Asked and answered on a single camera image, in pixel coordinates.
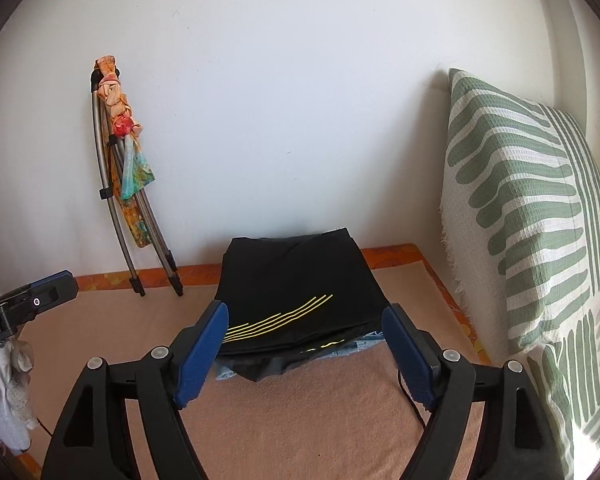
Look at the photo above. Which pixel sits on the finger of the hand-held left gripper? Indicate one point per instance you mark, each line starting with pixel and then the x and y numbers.
pixel 50 292

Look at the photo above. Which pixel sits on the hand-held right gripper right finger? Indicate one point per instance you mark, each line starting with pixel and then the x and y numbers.
pixel 405 355

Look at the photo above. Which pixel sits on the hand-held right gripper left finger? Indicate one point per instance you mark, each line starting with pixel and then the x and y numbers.
pixel 200 360

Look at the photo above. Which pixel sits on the black pants with yellow print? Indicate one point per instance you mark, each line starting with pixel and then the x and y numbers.
pixel 300 270

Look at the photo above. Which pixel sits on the person's left hand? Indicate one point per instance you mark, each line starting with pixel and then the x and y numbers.
pixel 5 390

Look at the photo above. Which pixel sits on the folded blue jeans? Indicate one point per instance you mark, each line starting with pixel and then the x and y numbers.
pixel 352 347

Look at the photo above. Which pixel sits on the orange floral mattress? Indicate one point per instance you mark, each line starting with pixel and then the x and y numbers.
pixel 400 255

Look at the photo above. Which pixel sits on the beige towel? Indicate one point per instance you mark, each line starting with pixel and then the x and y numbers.
pixel 305 420

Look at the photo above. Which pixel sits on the green white striped cushion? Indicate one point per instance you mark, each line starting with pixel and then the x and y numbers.
pixel 520 185

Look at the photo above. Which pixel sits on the colourful floral cloth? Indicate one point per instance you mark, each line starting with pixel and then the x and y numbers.
pixel 115 95

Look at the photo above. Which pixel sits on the folded metal tube frame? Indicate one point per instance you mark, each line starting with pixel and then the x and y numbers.
pixel 111 210

